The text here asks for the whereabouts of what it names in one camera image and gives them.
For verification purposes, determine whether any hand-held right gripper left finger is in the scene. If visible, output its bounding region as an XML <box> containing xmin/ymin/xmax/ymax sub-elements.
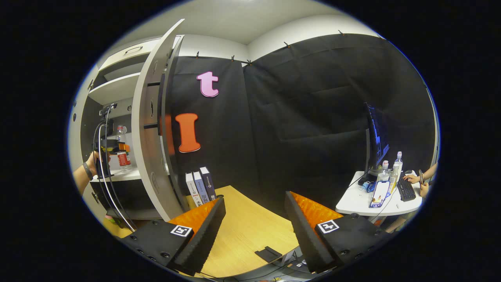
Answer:
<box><xmin>119</xmin><ymin>197</ymin><xmax>227</xmax><ymax>277</ymax></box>

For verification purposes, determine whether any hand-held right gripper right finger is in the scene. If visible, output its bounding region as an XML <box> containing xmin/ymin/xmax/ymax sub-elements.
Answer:
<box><xmin>284</xmin><ymin>191</ymin><xmax>396</xmax><ymax>274</ymax></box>

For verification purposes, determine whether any clear red label water bottle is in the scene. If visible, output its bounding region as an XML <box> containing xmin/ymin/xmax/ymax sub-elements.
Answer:
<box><xmin>115</xmin><ymin>125</ymin><xmax>133</xmax><ymax>173</ymax></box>

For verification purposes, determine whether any white cabinet right door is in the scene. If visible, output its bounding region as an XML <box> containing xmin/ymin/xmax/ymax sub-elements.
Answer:
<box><xmin>131</xmin><ymin>19</ymin><xmax>187</xmax><ymax>222</ymax></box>

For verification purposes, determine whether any flat black pad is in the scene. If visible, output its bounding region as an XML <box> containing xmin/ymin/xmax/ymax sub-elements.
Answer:
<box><xmin>254</xmin><ymin>246</ymin><xmax>283</xmax><ymax>263</ymax></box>

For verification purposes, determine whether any white cabinet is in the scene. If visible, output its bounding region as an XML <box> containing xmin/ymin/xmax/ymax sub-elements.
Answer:
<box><xmin>68</xmin><ymin>35</ymin><xmax>184</xmax><ymax>221</ymax></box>

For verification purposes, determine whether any white spine book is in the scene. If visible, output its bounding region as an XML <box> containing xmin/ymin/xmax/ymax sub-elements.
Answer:
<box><xmin>185</xmin><ymin>172</ymin><xmax>203</xmax><ymax>208</ymax></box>

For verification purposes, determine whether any grey blue spine book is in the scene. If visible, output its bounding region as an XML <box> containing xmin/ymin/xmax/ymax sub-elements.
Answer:
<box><xmin>193</xmin><ymin>170</ymin><xmax>210</xmax><ymax>205</ymax></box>

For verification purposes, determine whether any dark navy spine book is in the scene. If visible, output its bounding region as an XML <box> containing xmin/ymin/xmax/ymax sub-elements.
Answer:
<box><xmin>199</xmin><ymin>166</ymin><xmax>217</xmax><ymax>201</ymax></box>

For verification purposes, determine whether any white round-cornered desk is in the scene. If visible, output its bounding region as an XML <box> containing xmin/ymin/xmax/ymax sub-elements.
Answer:
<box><xmin>335</xmin><ymin>170</ymin><xmax>424</xmax><ymax>217</ymax></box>

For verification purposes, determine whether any white cabinet drawer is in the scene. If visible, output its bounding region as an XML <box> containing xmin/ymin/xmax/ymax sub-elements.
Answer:
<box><xmin>97</xmin><ymin>36</ymin><xmax>183</xmax><ymax>76</ymax></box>

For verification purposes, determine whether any smartphone with lit screen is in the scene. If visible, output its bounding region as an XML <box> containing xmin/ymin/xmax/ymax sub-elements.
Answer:
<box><xmin>369</xmin><ymin>180</ymin><xmax>391</xmax><ymax>209</ymax></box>

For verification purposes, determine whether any short clear plastic bottle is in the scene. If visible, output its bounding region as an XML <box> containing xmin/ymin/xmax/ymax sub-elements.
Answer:
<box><xmin>378</xmin><ymin>160</ymin><xmax>392</xmax><ymax>182</ymax></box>

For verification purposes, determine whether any slim white bottle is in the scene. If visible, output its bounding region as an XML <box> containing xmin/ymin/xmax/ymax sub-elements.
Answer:
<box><xmin>390</xmin><ymin>163</ymin><xmax>400</xmax><ymax>193</ymax></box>

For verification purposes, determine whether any black keyboard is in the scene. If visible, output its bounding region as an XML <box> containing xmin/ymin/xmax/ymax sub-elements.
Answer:
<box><xmin>397</xmin><ymin>176</ymin><xmax>416</xmax><ymax>202</ymax></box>

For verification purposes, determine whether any black backdrop cloth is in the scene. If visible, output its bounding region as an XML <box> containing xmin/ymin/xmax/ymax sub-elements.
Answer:
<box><xmin>159</xmin><ymin>33</ymin><xmax>437</xmax><ymax>214</ymax></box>

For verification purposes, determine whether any black computer monitor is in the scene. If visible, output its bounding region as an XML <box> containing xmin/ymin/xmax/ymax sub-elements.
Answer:
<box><xmin>363</xmin><ymin>102</ymin><xmax>390</xmax><ymax>177</ymax></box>

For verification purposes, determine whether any black cable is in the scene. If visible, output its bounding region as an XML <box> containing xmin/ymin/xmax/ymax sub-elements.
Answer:
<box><xmin>92</xmin><ymin>121</ymin><xmax>135</xmax><ymax>230</ymax></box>

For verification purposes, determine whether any white cable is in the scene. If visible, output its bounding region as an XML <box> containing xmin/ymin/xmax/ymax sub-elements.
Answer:
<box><xmin>97</xmin><ymin>104</ymin><xmax>137</xmax><ymax>231</ymax></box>

